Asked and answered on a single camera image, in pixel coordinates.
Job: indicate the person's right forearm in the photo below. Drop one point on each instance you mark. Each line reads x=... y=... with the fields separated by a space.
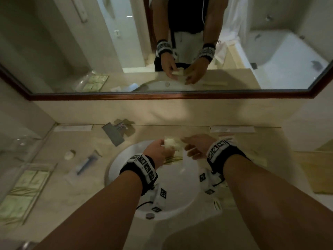
x=268 y=205

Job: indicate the long white packet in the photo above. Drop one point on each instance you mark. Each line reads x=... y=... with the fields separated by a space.
x=72 y=128
x=232 y=129

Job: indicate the person's right fingers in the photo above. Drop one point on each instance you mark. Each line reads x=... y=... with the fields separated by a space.
x=191 y=152

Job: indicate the small round white soap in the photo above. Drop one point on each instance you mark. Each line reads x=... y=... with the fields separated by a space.
x=69 y=155

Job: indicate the pale green sachet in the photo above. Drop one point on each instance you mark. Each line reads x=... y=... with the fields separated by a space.
x=41 y=179
x=14 y=206
x=25 y=179

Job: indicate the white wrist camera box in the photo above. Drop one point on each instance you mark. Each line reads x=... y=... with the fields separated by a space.
x=160 y=197
x=210 y=180

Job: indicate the blue toothbrush in clear packet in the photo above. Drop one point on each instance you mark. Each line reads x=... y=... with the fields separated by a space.
x=83 y=165

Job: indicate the person's left hand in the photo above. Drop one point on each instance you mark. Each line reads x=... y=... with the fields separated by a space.
x=154 y=153

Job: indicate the person's right hand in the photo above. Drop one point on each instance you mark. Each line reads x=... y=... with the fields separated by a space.
x=201 y=144

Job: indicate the white sink basin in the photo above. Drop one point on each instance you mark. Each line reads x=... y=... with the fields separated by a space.
x=179 y=190

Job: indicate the striped green packet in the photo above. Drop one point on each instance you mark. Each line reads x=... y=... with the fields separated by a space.
x=174 y=159

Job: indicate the clear glass tray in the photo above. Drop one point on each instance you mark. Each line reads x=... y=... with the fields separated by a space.
x=26 y=192

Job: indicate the person's left forearm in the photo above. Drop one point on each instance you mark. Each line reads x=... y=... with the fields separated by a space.
x=104 y=213

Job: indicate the metal sink drain plug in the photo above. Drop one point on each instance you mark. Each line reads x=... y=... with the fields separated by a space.
x=149 y=215

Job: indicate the person's left fingers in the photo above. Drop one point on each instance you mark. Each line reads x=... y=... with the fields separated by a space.
x=166 y=149

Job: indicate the wood framed wall mirror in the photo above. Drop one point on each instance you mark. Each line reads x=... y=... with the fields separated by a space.
x=78 y=49

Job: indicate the cream soap bar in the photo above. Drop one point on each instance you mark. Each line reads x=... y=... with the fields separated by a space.
x=172 y=144

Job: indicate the black marker wristband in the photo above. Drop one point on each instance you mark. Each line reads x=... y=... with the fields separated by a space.
x=221 y=153
x=141 y=169

